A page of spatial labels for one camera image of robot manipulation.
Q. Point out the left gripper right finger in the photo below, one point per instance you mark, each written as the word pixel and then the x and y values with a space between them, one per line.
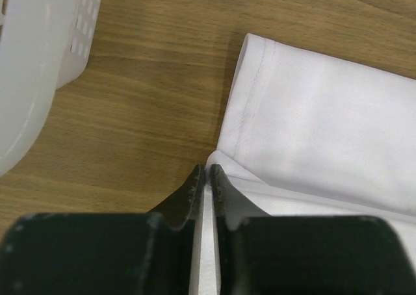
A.
pixel 264 254

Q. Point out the white plastic basket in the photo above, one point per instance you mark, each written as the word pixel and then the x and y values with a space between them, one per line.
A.
pixel 45 44

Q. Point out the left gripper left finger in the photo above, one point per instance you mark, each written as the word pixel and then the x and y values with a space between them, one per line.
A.
pixel 105 253

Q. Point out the white t shirt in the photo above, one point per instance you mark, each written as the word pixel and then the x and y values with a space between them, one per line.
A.
pixel 305 134

